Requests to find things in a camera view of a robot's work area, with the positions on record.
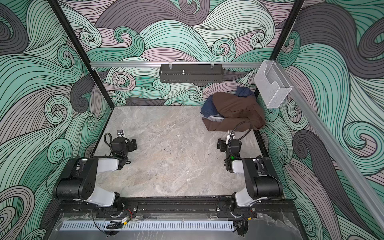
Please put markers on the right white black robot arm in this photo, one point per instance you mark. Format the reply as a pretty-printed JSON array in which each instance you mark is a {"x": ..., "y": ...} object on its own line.
[{"x": 259, "y": 174}]

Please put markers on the white plastic laundry basket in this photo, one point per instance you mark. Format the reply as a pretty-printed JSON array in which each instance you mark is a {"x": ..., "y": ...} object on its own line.
[{"x": 216, "y": 118}]

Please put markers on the black corner post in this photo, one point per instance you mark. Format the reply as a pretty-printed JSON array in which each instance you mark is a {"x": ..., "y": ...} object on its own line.
[
  {"x": 287, "y": 45},
  {"x": 55, "y": 6}
]

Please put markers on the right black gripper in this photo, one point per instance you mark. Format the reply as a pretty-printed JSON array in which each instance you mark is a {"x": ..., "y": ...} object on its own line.
[{"x": 222, "y": 145}]

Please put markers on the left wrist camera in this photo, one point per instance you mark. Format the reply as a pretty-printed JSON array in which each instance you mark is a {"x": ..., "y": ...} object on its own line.
[{"x": 120, "y": 133}]

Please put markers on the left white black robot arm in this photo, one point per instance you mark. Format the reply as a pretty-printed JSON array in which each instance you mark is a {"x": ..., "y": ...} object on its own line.
[{"x": 77, "y": 181}]

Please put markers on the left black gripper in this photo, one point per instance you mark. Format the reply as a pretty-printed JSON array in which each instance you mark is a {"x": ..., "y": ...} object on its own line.
[{"x": 131, "y": 144}]

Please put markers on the white slotted cable duct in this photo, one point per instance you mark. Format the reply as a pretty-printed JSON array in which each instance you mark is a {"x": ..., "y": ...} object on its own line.
[{"x": 148, "y": 225}]

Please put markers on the black right corner post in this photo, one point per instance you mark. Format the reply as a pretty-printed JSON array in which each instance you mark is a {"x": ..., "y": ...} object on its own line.
[{"x": 287, "y": 45}]

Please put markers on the clear plastic wall bin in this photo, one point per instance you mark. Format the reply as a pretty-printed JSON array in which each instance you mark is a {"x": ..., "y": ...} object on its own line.
[{"x": 273, "y": 84}]

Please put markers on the aluminium right rail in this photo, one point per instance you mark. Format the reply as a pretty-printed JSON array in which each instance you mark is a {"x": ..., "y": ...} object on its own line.
[{"x": 366, "y": 192}]

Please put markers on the navy blue trousers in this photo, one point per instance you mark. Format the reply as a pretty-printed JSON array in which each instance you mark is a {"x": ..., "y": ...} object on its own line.
[{"x": 209, "y": 109}]

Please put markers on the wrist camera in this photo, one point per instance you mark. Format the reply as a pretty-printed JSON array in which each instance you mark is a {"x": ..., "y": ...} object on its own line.
[
  {"x": 120, "y": 133},
  {"x": 231, "y": 135}
]

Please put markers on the black left corner post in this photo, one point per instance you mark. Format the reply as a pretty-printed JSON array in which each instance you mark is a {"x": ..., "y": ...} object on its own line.
[{"x": 55, "y": 6}]

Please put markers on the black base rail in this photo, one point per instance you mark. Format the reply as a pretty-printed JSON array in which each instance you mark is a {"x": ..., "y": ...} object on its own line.
[{"x": 217, "y": 206}]

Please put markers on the brown trousers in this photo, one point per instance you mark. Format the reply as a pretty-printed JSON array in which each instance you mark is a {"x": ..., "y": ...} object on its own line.
[{"x": 236, "y": 110}]

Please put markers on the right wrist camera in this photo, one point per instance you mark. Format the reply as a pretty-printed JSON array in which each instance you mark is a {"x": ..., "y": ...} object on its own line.
[{"x": 231, "y": 135}]

